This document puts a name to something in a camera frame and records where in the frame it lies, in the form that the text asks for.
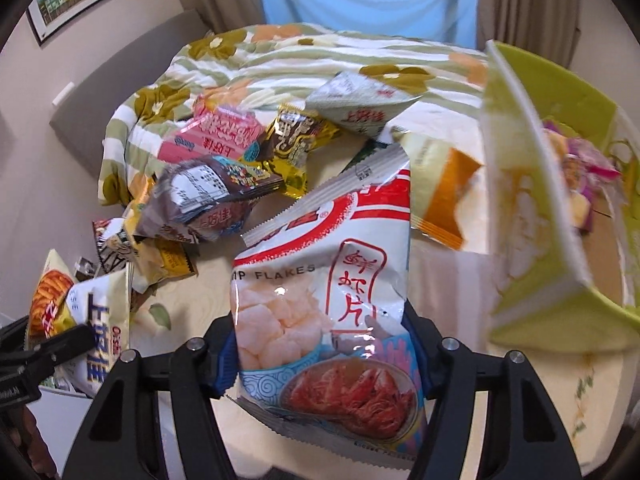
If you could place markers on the cream orange snack packet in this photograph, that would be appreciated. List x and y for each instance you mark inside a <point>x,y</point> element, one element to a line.
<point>435,185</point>

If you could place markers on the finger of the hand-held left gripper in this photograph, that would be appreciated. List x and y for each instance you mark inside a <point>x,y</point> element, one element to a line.
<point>60,350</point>

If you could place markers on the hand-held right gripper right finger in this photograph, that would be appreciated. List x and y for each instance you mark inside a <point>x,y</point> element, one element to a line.
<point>436,360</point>

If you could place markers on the white grey snack packet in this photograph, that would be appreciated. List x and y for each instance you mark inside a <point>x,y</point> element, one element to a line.
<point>350,100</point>

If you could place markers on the white cheese snack bag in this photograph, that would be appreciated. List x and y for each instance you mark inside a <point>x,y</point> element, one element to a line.
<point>100,310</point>

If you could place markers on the white red shrimp chips bag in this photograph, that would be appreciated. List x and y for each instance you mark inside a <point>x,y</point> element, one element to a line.
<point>320,310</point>

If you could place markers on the pink snack packet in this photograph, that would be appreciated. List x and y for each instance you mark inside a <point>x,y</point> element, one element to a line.
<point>210,135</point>

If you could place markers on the grey headboard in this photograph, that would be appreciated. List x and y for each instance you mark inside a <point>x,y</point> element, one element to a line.
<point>115,85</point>

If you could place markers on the brown gold snack packet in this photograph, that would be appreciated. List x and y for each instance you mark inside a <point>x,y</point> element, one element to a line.
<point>295,140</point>

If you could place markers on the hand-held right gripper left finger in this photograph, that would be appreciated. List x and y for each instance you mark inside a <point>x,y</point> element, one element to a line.
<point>225,365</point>

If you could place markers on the cream floral tablecloth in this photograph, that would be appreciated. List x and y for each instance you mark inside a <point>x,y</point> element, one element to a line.
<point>525,385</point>

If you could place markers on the dark purple snack packet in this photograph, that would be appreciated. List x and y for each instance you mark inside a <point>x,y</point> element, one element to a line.
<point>200,195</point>

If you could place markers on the floral striped blanket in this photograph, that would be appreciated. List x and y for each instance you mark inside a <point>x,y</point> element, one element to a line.
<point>300,55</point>

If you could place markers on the green white storage box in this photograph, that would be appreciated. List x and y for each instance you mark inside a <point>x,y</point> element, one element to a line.
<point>540,240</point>

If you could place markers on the yellow snack packet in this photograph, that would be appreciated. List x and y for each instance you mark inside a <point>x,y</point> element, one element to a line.
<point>165,260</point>

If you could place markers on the black white snack packet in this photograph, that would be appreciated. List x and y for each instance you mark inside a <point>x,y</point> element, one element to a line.
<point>112,250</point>

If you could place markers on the white wall switch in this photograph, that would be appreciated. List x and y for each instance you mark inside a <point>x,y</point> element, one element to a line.
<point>63,93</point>

